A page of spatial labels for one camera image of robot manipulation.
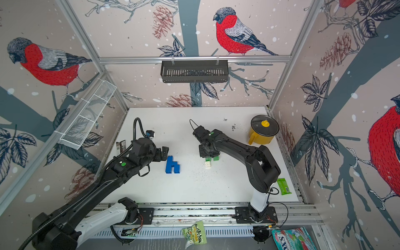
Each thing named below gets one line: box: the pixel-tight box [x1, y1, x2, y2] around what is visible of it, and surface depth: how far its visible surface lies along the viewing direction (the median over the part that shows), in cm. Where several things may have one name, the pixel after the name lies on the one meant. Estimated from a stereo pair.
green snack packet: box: [181, 220, 208, 250], surface depth 70 cm
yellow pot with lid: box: [248, 114, 280, 145], surface depth 96 cm
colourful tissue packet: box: [271, 226, 318, 250], surface depth 67 cm
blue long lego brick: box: [165, 155, 181, 174], surface depth 90 cm
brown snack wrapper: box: [116, 139, 127, 156], surface depth 100 cm
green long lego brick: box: [205, 155, 220, 162], surface depth 94 cm
